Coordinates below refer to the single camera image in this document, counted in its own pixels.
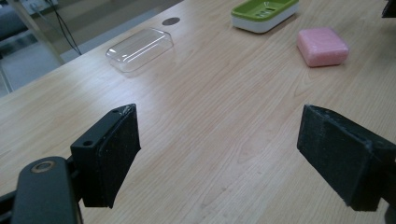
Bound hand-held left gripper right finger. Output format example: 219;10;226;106
296;104;396;213

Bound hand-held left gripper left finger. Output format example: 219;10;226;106
70;103;142;209

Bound pink soap bar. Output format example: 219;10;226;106
296;26;350;68

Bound clear plastic soap dish lid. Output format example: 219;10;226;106
105;27;175;74

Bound green and white soap dish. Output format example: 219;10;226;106
230;0;301;35

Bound metal stand leg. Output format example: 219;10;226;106
7;0;66;66

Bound black cable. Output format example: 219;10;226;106
46;0;83;57

